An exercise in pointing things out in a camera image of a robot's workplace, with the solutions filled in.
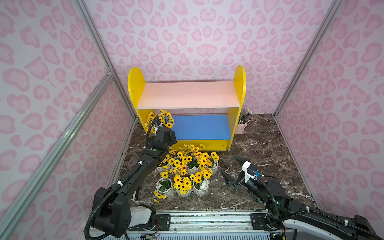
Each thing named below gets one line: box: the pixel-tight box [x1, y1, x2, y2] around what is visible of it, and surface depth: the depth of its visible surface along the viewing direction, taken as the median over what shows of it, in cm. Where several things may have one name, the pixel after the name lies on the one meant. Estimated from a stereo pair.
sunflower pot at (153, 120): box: [144, 109, 175, 134], surface depth 83 cm
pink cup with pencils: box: [235, 107, 253, 135], surface depth 105 cm
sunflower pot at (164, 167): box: [156, 157, 172, 174], surface depth 81 cm
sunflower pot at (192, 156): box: [182, 144, 206, 174], surface depth 86 cm
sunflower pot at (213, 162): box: [205, 151, 220, 175], surface depth 82 cm
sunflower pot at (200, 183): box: [189, 171, 211, 197], surface depth 78 cm
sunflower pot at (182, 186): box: [173, 174, 192, 198], surface depth 73 cm
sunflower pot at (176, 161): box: [166, 147, 188, 176], surface depth 82 cm
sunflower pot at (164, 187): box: [153, 171, 174, 204], surface depth 80 cm
